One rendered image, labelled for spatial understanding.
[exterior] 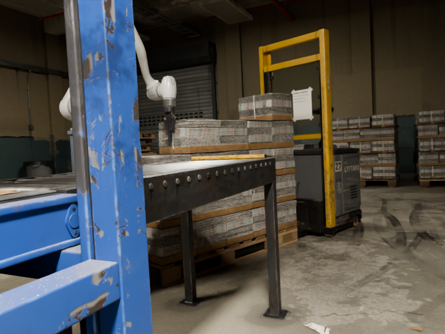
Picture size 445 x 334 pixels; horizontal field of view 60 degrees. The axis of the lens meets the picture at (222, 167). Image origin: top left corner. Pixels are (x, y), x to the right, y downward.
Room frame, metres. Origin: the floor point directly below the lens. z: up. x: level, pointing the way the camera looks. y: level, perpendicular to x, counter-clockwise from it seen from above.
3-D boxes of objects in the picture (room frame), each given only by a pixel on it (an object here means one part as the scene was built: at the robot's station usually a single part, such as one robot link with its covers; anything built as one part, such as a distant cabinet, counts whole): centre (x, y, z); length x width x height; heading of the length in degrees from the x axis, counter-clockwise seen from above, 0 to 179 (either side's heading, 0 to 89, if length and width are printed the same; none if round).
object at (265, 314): (1.95, -0.24, 0.01); 0.14 x 0.13 x 0.01; 64
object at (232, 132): (3.03, 0.02, 0.95); 0.38 x 0.29 x 0.23; 43
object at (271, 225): (1.95, -0.23, 0.34); 0.06 x 0.06 x 0.68; 64
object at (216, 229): (2.93, 0.12, 0.42); 1.17 x 0.39 x 0.83; 134
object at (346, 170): (3.99, -0.98, 0.40); 0.69 x 0.55 x 0.80; 44
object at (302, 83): (3.75, -0.73, 1.28); 0.57 x 0.01 x 0.65; 44
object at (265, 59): (3.97, -0.49, 0.97); 0.09 x 0.09 x 1.75; 44
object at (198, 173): (1.37, 0.04, 0.74); 1.34 x 0.05 x 0.12; 154
